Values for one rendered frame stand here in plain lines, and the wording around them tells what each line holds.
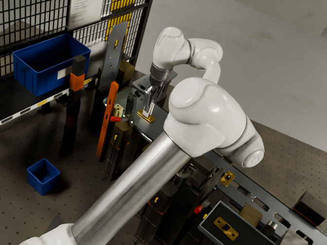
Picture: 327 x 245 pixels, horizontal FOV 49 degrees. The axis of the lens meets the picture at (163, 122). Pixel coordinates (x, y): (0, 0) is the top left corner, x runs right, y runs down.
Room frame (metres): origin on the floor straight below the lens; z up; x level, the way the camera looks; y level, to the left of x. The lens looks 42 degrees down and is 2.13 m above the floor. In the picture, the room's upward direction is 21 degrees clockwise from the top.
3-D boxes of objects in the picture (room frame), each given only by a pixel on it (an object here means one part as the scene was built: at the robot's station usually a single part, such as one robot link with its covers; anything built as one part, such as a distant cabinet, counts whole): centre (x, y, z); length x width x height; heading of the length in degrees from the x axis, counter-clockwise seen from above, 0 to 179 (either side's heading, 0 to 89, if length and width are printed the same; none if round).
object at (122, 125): (1.08, 0.16, 0.87); 0.10 x 0.07 x 0.35; 156
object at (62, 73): (1.25, 0.56, 1.10); 0.30 x 0.17 x 0.13; 157
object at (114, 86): (1.15, 0.24, 0.95); 0.03 x 0.01 x 0.50; 66
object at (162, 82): (1.25, 0.09, 1.20); 0.08 x 0.07 x 0.09; 156
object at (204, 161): (0.91, -0.17, 0.95); 0.18 x 0.13 x 0.49; 66
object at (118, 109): (1.17, 0.21, 0.88); 0.04 x 0.04 x 0.37; 66
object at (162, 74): (1.25, 0.09, 1.28); 0.09 x 0.09 x 0.06
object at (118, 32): (1.37, 0.32, 1.17); 0.12 x 0.01 x 0.34; 156
